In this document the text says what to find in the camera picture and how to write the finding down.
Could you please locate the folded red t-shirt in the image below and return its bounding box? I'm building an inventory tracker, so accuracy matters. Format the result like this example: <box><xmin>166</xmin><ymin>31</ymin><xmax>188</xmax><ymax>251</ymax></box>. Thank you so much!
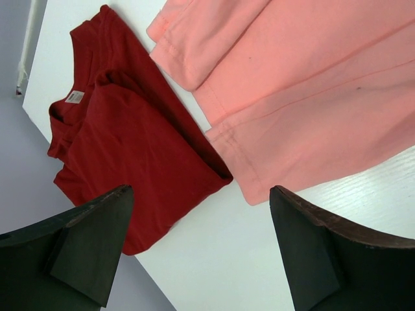
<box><xmin>48</xmin><ymin>5</ymin><xmax>233</xmax><ymax>255</ymax></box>

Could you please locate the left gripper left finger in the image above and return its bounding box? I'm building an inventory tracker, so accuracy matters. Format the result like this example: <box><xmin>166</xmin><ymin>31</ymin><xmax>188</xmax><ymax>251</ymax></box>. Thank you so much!
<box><xmin>1</xmin><ymin>185</ymin><xmax>134</xmax><ymax>310</ymax></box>

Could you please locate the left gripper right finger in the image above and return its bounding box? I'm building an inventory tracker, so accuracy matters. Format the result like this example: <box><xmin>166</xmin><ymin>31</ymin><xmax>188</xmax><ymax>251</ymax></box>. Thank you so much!
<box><xmin>270</xmin><ymin>186</ymin><xmax>414</xmax><ymax>311</ymax></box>

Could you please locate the pink polo shirt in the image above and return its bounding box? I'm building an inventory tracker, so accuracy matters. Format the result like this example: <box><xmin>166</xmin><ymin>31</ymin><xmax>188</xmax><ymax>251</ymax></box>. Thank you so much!
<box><xmin>147</xmin><ymin>1</ymin><xmax>414</xmax><ymax>205</ymax></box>

